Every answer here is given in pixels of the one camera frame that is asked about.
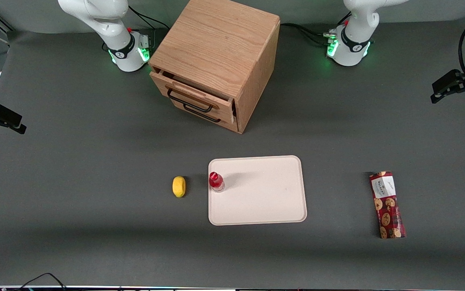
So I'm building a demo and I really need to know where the thin black table edge cable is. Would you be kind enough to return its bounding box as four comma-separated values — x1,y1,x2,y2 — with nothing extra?
13,272,68,291

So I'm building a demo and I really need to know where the black arm base cable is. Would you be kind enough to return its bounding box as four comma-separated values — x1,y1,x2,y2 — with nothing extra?
128,6,169,32
280,11,352,47

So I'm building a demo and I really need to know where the wooden drawer with narrow handle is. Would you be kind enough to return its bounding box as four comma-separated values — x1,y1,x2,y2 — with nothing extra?
172,99,240,133

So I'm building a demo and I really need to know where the wide black drawer handle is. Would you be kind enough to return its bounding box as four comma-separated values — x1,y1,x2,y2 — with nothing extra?
167,89,214,113

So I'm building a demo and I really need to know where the black right arm base cable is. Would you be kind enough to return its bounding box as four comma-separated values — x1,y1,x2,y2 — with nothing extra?
128,6,169,32

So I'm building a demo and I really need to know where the red cookie box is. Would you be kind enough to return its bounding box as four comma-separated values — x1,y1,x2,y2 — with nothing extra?
369,171,407,239

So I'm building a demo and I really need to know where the wooden drawer with wide handle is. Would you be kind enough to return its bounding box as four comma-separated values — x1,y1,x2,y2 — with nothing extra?
150,71,235,123

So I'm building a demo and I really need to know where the beige plastic tray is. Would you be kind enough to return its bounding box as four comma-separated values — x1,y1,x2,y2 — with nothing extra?
208,155,308,226

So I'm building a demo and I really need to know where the wooden drawer cabinet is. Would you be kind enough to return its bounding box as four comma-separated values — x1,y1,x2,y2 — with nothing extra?
148,0,281,134

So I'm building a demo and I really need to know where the black left arm base cable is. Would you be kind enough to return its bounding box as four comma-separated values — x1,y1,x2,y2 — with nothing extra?
280,11,352,47

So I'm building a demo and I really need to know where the narrow black drawer handle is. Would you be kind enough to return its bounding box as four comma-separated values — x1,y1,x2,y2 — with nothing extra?
183,103,222,123

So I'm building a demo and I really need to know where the small red capped bottle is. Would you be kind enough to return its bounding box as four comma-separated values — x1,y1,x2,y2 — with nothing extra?
209,172,225,193

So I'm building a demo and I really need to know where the yellow lemon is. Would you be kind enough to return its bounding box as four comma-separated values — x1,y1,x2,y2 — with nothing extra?
172,176,186,198

